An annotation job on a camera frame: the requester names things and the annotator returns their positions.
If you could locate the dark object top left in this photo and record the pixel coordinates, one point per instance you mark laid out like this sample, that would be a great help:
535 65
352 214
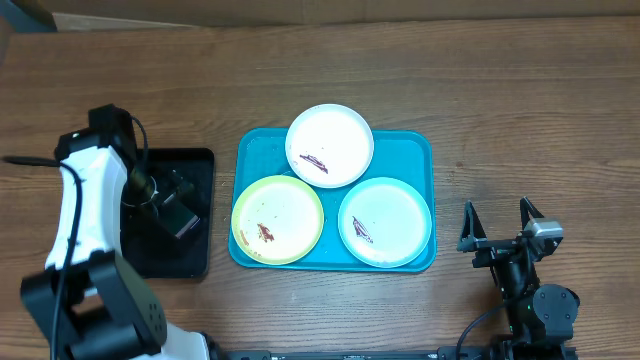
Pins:
28 16

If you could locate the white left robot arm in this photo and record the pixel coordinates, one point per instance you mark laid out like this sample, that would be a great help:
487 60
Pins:
89 302

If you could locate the teal serving tray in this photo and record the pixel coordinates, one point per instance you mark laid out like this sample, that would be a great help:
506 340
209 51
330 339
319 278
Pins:
400 154

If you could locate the light blue plate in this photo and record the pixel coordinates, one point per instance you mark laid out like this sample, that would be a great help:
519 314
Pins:
385 223

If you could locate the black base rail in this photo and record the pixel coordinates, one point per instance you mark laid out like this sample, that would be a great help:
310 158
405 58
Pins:
442 353

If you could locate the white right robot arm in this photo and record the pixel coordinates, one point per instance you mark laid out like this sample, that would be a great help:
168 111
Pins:
540 317

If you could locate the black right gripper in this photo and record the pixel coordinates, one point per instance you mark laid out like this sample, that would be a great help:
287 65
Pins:
474 238

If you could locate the yellow green plate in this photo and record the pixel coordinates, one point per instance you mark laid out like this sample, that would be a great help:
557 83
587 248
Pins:
277 220

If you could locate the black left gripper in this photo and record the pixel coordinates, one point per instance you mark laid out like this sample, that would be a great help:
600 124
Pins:
143 212

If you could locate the white plate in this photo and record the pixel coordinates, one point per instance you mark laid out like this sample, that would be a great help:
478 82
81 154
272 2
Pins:
329 145

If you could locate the green pink sponge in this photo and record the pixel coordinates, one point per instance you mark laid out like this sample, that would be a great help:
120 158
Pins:
177 218

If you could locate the black water tray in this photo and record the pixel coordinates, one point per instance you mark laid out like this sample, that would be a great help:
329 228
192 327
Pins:
185 174

